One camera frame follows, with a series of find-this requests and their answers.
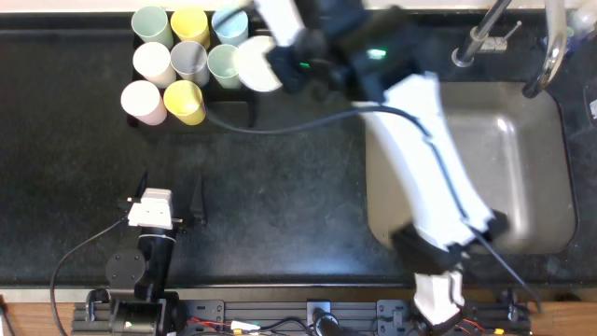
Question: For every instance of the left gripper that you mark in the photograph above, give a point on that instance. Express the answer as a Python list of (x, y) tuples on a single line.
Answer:
[(183, 225)]

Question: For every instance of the white cup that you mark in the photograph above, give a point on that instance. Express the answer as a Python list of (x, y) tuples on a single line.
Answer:
[(254, 65)]

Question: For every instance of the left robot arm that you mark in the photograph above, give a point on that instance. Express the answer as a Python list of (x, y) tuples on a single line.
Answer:
[(156, 261)]

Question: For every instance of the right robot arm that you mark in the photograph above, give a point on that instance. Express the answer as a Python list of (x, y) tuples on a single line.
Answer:
[(420, 177)]

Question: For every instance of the yellow cup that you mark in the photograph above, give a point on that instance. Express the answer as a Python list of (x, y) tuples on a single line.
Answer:
[(183, 99), (189, 23)]

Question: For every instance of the pink cup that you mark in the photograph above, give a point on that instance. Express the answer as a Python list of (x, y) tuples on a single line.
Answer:
[(151, 61), (141, 99)]

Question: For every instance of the black tray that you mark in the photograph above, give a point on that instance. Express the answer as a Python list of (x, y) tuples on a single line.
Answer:
[(231, 105)]

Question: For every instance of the grey cup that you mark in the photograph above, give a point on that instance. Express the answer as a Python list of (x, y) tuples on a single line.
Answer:
[(189, 60)]

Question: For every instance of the green cup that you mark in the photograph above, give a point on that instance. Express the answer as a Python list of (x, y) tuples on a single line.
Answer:
[(150, 23), (224, 63)]

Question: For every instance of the blue cup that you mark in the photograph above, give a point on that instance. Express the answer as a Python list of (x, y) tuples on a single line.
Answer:
[(231, 25)]

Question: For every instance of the steel sink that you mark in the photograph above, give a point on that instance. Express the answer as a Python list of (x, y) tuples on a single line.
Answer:
[(513, 177)]

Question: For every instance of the steel tap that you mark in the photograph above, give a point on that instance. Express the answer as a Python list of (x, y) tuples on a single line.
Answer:
[(556, 46)]

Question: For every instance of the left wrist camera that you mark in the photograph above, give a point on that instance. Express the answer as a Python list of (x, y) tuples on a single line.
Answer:
[(151, 210)]

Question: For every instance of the mounting rail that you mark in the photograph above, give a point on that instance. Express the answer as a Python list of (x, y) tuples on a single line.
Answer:
[(354, 317)]

